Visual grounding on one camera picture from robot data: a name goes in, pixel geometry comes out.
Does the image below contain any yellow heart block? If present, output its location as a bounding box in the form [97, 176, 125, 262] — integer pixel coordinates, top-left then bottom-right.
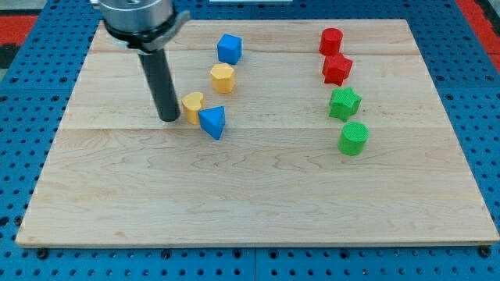
[181, 92, 205, 125]

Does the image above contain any blue cube block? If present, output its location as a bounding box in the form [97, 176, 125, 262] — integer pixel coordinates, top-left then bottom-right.
[217, 34, 242, 65]

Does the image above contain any green cylinder block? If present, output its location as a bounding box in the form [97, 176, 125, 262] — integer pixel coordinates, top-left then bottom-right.
[337, 122, 370, 156]

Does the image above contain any blue triangle block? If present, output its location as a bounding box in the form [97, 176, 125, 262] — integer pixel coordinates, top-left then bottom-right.
[198, 106, 226, 140]

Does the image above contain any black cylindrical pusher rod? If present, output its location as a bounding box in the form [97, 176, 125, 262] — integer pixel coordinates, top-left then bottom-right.
[139, 49, 180, 122]

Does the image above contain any yellow hexagon block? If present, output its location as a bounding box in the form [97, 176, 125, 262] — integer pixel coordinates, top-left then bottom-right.
[210, 63, 236, 94]

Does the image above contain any light wooden board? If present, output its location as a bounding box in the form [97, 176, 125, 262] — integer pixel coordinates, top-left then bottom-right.
[16, 20, 499, 248]

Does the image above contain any green star block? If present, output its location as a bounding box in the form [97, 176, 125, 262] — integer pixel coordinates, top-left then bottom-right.
[329, 87, 363, 122]

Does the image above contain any red cylinder block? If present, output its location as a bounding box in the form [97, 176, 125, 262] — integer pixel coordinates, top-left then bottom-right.
[319, 27, 343, 56]

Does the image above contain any red star block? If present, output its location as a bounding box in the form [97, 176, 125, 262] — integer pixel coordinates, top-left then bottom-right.
[322, 53, 353, 86]

